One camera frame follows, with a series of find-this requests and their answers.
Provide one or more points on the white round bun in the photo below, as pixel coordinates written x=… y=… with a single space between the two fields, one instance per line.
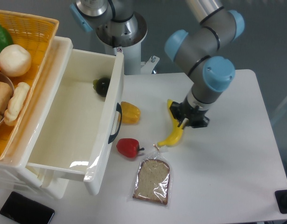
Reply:
x=15 y=61

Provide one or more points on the red toy bell pepper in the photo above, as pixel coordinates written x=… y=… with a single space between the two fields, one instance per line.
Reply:
x=129 y=147

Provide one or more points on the bagged bread slice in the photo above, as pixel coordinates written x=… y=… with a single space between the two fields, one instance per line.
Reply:
x=152 y=182

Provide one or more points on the metal bowl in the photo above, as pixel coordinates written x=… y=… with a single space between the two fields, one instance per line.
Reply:
x=5 y=79

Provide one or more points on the white drawer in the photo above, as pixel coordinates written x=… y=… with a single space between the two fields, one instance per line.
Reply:
x=78 y=132

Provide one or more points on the dark toy eggplant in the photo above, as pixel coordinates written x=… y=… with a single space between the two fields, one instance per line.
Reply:
x=101 y=86

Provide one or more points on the white drawer cabinet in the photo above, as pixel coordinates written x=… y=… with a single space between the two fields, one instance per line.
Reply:
x=15 y=172

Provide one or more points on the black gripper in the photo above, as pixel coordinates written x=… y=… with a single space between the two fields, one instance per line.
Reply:
x=188 y=115

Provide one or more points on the orange wicker basket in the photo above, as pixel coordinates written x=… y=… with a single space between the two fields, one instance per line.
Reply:
x=34 y=33

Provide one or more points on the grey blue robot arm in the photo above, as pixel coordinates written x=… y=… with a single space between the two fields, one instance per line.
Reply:
x=193 y=54

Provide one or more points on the black object at edge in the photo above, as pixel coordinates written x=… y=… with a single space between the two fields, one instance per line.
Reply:
x=281 y=198

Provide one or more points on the brown toy potato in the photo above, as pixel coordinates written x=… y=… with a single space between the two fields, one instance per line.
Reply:
x=6 y=93

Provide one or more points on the black smartphone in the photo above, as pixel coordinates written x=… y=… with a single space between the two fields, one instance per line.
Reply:
x=26 y=211

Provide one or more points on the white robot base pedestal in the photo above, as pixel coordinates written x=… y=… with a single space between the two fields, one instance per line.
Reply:
x=126 y=38

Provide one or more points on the yellow toy bell pepper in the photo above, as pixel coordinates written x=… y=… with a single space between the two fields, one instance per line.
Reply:
x=130 y=113

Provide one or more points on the yellow toy banana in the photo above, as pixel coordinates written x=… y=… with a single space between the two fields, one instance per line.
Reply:
x=176 y=133

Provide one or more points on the beige toy bread roll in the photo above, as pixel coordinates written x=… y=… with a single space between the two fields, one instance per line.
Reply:
x=15 y=104

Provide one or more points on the green toy pepper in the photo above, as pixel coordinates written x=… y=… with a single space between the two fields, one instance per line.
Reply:
x=5 y=38

